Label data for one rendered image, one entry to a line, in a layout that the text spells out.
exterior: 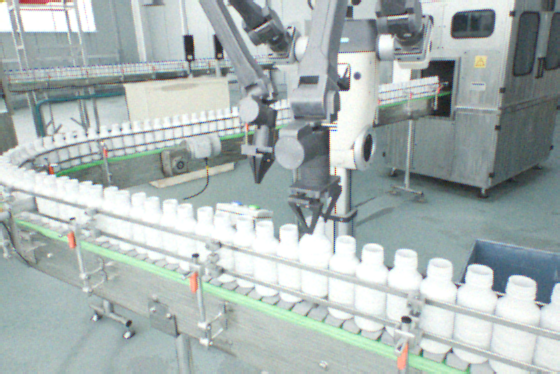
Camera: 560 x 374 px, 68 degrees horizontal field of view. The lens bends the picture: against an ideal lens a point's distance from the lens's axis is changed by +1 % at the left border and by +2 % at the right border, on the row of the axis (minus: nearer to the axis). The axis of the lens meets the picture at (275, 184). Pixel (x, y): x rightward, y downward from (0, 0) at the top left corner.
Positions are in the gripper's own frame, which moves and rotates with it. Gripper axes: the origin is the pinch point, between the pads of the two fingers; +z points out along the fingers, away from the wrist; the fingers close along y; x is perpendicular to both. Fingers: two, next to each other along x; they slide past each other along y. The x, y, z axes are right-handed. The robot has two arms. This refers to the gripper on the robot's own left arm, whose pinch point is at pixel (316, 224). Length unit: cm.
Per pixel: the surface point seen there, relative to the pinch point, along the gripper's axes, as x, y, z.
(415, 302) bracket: -21.4, -6.3, 7.2
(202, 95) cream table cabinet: 314, 311, 21
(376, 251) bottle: -12.2, 0.7, 3.3
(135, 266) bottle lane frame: 52, -6, 20
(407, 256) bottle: -17.7, 1.4, 3.3
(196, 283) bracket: 23.4, -11.9, 13.9
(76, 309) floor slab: 198, 49, 120
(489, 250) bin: -27, 59, 27
